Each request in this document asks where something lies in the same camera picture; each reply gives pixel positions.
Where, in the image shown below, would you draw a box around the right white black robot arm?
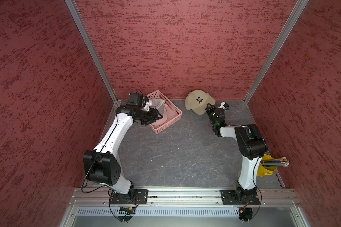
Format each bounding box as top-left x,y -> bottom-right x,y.
206,102 -> 268,203

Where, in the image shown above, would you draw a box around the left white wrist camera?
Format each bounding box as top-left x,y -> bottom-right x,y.
142,99 -> 152,112

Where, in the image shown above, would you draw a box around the beige baseball cap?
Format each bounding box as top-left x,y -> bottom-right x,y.
185,90 -> 216,115

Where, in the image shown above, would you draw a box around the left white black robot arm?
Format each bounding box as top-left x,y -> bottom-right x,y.
83,93 -> 163,203

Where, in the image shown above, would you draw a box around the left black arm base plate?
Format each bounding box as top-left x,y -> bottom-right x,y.
109,189 -> 149,205

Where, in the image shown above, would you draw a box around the yellow pencil cup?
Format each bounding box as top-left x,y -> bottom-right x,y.
257,154 -> 278,177

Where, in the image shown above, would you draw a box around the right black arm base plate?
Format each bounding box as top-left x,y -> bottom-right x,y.
220,188 -> 260,205

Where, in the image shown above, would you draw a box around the aluminium front rail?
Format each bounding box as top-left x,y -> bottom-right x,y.
69,187 -> 300,207

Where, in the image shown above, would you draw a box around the white pink baseball cap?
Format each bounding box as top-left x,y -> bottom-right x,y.
150,98 -> 168,127

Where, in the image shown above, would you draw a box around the pink plastic basket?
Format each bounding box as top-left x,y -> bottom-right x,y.
146,90 -> 182,134

